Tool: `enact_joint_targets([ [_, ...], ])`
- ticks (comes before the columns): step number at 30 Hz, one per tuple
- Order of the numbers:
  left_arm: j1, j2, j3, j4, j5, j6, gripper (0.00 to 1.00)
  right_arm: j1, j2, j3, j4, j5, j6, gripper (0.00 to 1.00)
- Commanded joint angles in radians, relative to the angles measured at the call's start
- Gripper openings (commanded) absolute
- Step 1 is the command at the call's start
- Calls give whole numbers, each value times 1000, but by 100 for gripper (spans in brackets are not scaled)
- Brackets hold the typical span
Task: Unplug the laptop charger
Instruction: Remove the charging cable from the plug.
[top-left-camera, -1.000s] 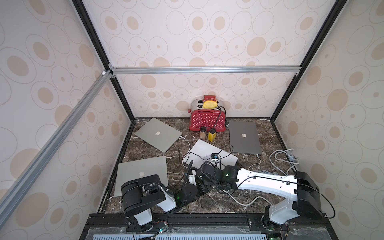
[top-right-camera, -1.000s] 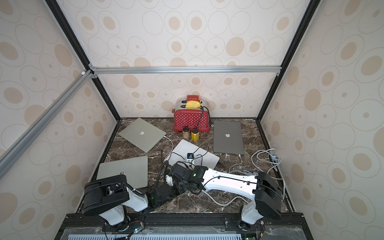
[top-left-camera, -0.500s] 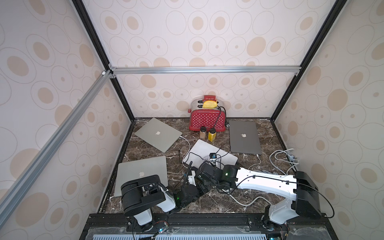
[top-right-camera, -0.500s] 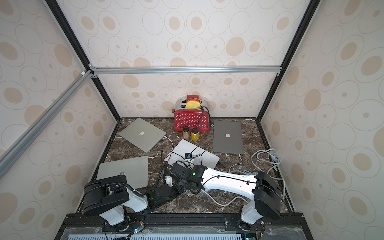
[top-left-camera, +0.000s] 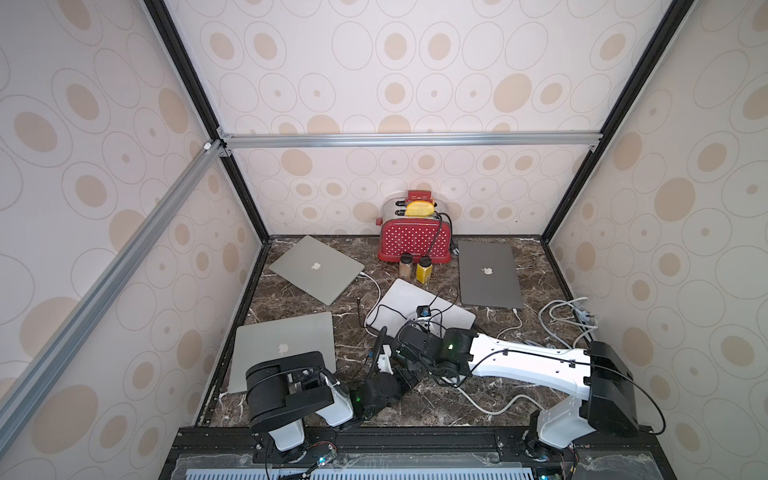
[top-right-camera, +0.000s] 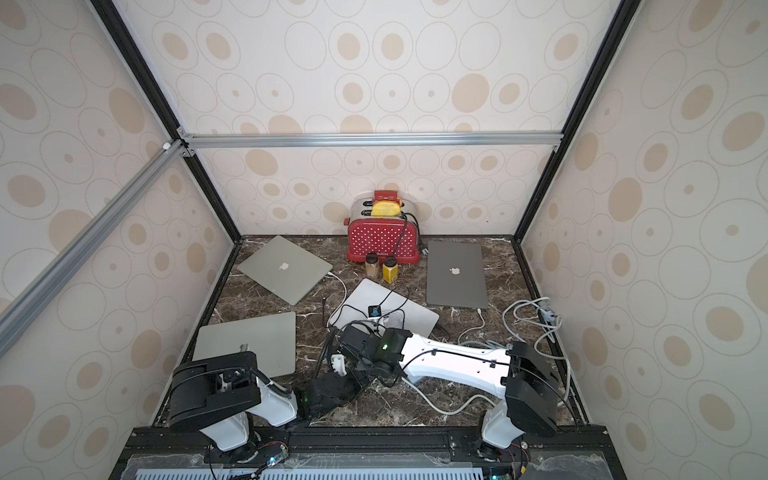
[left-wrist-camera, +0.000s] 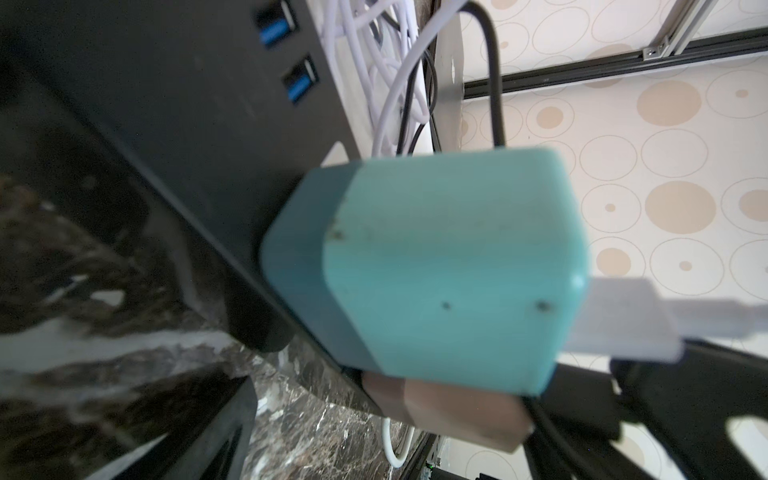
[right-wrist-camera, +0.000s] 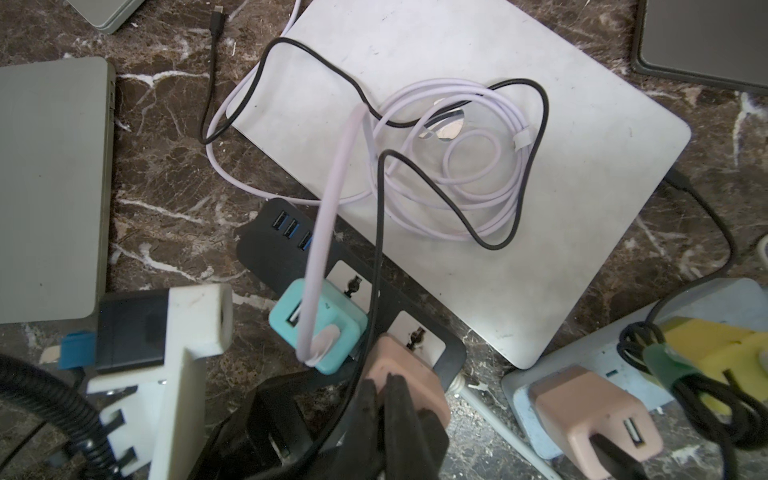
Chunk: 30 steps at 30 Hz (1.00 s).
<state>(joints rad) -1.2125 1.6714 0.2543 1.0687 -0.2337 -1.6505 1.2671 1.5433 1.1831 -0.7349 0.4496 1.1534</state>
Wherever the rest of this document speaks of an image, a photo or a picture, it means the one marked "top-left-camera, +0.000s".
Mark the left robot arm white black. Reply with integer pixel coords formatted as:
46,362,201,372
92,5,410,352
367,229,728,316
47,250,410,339
245,351,424,453

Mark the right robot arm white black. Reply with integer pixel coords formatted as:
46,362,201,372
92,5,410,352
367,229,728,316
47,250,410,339
394,324,655,458

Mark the white laptop centre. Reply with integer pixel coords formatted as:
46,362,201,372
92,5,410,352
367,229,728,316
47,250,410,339
366,279,476,337

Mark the dark grey laptop back right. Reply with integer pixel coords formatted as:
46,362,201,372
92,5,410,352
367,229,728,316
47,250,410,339
458,240,524,310

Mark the silver laptop back left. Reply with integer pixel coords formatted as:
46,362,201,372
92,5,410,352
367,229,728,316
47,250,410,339
269,236,364,306

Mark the silver laptop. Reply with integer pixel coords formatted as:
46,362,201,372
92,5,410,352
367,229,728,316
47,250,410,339
269,236,364,306
228,312,336,393

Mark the silver laptop front left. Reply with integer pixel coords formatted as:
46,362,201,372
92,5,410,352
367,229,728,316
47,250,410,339
228,312,336,393

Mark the yellow spice jar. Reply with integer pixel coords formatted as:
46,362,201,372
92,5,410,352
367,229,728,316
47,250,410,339
416,256,433,284

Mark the brown spice jar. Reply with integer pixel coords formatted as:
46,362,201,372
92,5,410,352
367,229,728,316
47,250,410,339
399,252,414,279

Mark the red polka dot toaster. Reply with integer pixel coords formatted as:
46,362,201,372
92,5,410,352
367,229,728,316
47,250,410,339
376,190,452,264

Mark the yellow toy bread slice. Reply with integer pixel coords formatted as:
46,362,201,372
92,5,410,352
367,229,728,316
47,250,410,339
404,200,435,218

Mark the horizontal aluminium bar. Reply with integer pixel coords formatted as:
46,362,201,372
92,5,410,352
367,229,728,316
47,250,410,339
223,131,603,149

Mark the left aluminium bar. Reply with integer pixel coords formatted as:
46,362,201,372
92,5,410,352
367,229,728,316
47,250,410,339
1,139,224,454

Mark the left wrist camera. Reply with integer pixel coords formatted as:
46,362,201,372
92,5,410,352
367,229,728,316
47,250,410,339
377,345,393,375

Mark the black charger cable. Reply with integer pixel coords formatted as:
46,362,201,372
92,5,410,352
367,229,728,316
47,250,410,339
356,281,463,343

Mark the white power strip cable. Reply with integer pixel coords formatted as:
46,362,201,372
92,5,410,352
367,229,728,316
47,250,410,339
452,383,550,418

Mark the grey cable bundle right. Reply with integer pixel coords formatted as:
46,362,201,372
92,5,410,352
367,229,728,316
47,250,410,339
497,296,601,350

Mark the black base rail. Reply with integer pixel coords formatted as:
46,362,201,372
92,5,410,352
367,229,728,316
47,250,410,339
160,427,675,479

